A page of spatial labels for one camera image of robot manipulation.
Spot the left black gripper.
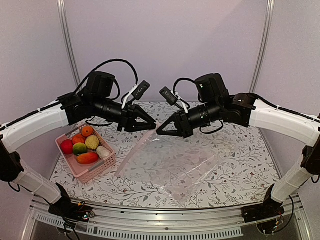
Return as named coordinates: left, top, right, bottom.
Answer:
left=93, top=96, right=158, bottom=133

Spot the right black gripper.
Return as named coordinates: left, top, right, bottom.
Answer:
left=156, top=99, right=222, bottom=139

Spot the clear zip top bag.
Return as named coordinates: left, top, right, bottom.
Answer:
left=115, top=129, right=221, bottom=204

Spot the orange green papaya toy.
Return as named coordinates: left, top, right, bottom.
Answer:
left=81, top=125, right=94, bottom=138

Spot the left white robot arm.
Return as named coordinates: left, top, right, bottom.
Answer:
left=0, top=71, right=156, bottom=222

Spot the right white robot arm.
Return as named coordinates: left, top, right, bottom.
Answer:
left=156, top=73, right=320, bottom=223

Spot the white garlic toy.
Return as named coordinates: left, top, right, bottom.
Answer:
left=96, top=146, right=111, bottom=159

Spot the orange red mango toy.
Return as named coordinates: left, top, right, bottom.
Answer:
left=76, top=152, right=99, bottom=165

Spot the floral tablecloth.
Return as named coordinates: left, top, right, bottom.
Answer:
left=46, top=100, right=285, bottom=209

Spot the red apple toy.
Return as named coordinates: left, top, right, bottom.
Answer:
left=60, top=139, right=73, bottom=155

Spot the pink plastic basket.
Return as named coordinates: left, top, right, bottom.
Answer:
left=55, top=124, right=116, bottom=184

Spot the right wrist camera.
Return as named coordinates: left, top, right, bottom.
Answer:
left=159, top=86, right=190, bottom=114

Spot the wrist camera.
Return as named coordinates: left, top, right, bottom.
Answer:
left=121, top=80, right=150, bottom=110
left=159, top=86, right=190, bottom=114

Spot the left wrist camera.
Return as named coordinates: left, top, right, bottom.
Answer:
left=121, top=80, right=150, bottom=110

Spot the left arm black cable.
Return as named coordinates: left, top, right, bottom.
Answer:
left=74, top=58, right=140, bottom=101

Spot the front aluminium rail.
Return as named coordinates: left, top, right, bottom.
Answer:
left=22, top=195, right=313, bottom=240

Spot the left aluminium frame post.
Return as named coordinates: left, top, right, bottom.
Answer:
left=56, top=0, right=81, bottom=86

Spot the aluminium frame post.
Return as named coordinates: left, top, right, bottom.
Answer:
left=56, top=0, right=81, bottom=86
left=249, top=0, right=275, bottom=93

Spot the right aluminium frame post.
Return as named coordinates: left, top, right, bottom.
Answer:
left=249, top=0, right=275, bottom=93

